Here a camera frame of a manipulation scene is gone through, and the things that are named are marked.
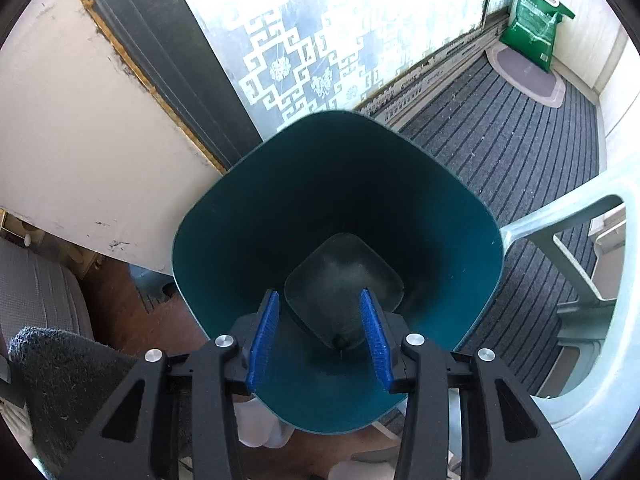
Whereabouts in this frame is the dark grey fluffy cloth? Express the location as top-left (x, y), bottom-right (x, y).
top-left (7, 326), bottom-right (201, 476)

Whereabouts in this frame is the green rice bag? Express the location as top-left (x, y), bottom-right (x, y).
top-left (500, 0), bottom-right (576, 73)

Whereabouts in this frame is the dark door frame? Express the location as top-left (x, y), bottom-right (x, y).
top-left (65, 0), bottom-right (263, 171)

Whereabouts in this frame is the teal plastic trash bin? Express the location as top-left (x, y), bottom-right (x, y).
top-left (171, 109), bottom-right (504, 435)

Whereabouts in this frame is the grey oval floor mat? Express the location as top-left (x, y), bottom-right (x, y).
top-left (484, 40), bottom-right (567, 109)

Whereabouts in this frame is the grey seat cushion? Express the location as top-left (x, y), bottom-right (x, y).
top-left (0, 237), bottom-right (96, 351)

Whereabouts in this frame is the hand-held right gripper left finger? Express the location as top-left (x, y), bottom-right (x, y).
top-left (57, 289), bottom-right (281, 480)

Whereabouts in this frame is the patterned frosted glass door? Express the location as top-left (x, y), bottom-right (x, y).
top-left (165, 0), bottom-right (496, 141)

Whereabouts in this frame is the grey striped floor runner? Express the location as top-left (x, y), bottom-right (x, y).
top-left (395, 52), bottom-right (601, 396)

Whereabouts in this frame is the pale green plastic chair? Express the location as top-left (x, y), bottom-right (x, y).
top-left (450, 155), bottom-right (640, 480)

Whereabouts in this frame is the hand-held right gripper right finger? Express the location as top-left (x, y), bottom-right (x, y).
top-left (360, 287), bottom-right (583, 480)

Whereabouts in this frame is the sliding door floor track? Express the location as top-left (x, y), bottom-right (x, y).
top-left (352, 15), bottom-right (516, 133)

